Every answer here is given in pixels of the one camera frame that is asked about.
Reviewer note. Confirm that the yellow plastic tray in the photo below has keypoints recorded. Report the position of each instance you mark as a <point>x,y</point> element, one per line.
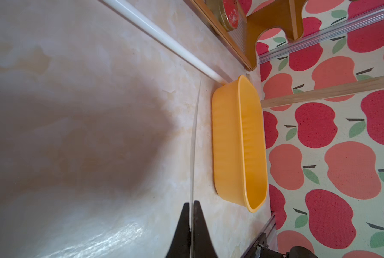
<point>239,147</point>

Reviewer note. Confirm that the wooden shelf rack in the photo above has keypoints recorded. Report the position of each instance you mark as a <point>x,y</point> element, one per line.
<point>240,37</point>

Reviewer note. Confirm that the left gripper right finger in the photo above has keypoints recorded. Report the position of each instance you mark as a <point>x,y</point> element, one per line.
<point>201,241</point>

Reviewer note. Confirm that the right aluminium frame post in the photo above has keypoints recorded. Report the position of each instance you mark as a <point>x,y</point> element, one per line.
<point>371,17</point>

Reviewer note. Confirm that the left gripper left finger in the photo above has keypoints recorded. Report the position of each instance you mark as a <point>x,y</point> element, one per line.
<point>181,243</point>

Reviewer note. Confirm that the red lid tin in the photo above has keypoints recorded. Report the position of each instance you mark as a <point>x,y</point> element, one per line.
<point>226,12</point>

